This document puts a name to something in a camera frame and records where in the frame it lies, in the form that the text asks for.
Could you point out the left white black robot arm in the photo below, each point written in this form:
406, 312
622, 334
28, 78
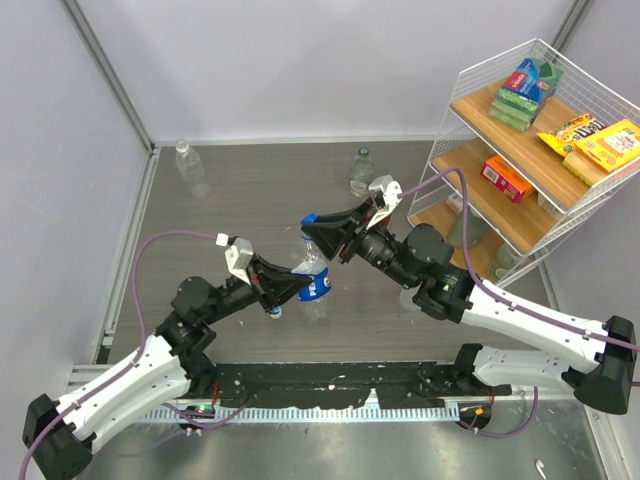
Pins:
62, 435

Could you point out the clear empty plastic bottle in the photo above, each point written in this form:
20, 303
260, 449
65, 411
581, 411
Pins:
191, 169

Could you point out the orange red box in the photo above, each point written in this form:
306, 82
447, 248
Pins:
506, 179

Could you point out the green cap glass bottle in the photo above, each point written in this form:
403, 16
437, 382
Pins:
361, 173

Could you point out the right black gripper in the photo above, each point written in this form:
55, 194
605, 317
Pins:
330, 230

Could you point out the yellow sponge pack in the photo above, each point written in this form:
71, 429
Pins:
601, 153

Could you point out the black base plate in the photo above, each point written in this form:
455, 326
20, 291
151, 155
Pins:
337, 385

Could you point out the white slotted cable duct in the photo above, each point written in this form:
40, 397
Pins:
370, 412

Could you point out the green grey cup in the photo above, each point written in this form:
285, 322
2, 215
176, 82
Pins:
477, 228

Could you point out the blue label water bottle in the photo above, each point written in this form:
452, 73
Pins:
308, 261

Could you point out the blue white bottle cap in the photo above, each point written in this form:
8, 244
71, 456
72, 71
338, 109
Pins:
276, 314

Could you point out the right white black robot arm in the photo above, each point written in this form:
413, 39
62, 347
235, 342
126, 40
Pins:
594, 360

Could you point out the white wire shelf rack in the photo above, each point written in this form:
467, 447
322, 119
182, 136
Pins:
562, 202

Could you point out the small white box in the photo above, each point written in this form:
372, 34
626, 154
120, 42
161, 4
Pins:
455, 203

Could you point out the green sponge pack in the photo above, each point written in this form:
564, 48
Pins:
524, 93

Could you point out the clear glass on shelf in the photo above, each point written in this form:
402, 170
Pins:
504, 260

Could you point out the dark blue bottle cap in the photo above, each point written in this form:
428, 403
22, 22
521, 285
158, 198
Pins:
309, 219

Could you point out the yellow candy bag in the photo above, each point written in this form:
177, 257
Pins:
563, 139

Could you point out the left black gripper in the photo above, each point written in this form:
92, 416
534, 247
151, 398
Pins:
272, 284

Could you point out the clear bottle blue cap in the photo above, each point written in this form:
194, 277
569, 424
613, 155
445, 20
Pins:
406, 301

